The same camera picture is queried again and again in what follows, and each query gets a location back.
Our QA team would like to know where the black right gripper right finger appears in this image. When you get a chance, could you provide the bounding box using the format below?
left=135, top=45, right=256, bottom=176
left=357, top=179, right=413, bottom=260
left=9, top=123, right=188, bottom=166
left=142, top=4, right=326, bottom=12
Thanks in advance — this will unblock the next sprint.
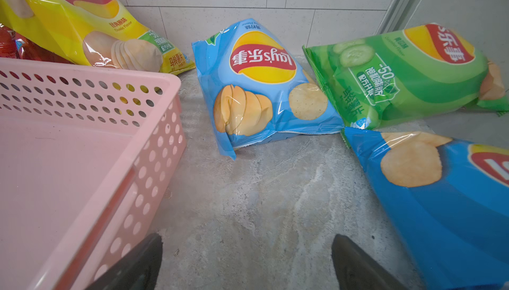
left=331, top=234, right=406, bottom=290

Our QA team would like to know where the right corner aluminium post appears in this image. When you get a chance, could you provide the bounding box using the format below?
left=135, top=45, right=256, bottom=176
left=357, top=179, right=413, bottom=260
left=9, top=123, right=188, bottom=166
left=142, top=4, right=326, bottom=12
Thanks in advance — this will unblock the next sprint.
left=376, top=0, right=421, bottom=35

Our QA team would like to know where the green cucumber chips bag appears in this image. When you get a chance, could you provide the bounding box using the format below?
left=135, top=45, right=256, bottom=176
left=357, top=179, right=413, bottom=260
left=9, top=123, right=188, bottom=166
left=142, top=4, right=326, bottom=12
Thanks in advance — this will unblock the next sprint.
left=304, top=23, right=508, bottom=129

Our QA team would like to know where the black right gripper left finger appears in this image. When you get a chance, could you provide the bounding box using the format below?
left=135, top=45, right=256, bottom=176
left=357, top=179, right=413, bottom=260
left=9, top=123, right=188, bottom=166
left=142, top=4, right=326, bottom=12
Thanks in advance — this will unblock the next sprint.
left=86, top=233, right=163, bottom=290

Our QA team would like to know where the yellow chips bag at back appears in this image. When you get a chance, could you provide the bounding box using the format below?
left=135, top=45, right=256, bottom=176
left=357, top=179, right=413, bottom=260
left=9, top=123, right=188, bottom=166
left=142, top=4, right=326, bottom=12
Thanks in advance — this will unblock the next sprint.
left=1, top=0, right=195, bottom=75

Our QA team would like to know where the light blue chips bag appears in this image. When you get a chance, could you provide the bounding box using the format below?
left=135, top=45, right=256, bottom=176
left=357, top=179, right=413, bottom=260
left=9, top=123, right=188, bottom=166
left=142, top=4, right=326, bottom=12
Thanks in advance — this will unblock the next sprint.
left=192, top=19, right=345, bottom=159

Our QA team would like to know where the pink plastic basket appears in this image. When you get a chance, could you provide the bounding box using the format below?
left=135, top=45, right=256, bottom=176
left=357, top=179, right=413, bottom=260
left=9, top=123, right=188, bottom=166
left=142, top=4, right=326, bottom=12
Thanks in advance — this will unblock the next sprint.
left=1, top=58, right=186, bottom=289

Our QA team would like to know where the dark blue chips bag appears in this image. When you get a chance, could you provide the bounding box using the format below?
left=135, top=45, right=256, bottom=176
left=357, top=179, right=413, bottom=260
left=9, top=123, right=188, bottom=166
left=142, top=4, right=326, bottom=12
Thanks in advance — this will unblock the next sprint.
left=342, top=128, right=508, bottom=289

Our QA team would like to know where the red chips bag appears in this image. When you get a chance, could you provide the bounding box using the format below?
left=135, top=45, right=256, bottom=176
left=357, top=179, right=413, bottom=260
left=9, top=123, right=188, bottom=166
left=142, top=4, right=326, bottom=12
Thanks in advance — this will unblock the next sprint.
left=1, top=24, right=71, bottom=64

